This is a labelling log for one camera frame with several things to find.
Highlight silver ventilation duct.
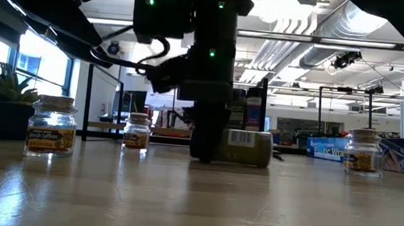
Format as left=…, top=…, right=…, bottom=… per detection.
left=238, top=0, right=393, bottom=93

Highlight small saffron jar cork lid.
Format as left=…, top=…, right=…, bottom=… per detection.
left=23, top=93, right=80, bottom=161
left=341, top=127, right=387, bottom=178
left=121, top=111, right=152, bottom=153

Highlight green lid herb jar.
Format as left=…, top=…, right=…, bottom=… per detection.
left=229, top=88, right=247, bottom=131

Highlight wooden shelf black metal frame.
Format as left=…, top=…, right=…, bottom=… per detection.
left=80, top=63, right=270, bottom=158

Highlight long ceiling light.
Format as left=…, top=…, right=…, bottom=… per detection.
left=86, top=16, right=134, bottom=28
left=236, top=29, right=404, bottom=50

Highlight blue bin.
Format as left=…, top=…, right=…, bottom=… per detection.
left=269, top=129, right=283, bottom=145

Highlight round black wall speaker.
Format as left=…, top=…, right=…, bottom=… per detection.
left=106, top=41, right=122, bottom=57

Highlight black background rig frame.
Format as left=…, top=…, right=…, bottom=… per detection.
left=314, top=83, right=404, bottom=142

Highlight black ceiling camera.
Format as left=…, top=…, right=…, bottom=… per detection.
left=328, top=48, right=363, bottom=71

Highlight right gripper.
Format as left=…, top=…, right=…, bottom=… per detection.
left=171, top=36, right=238, bottom=165

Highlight spice jar black lid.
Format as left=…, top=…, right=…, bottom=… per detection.
left=216, top=127, right=275, bottom=168

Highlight bright window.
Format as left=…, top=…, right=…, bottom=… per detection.
left=0, top=31, right=73, bottom=98

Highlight purple label jar black lid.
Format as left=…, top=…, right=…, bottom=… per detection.
left=243, top=86, right=264, bottom=133

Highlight potted succulent plant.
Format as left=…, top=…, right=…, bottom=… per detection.
left=0, top=61, right=43, bottom=142

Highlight blue plastic wrap box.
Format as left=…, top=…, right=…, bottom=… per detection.
left=304, top=130, right=404, bottom=175

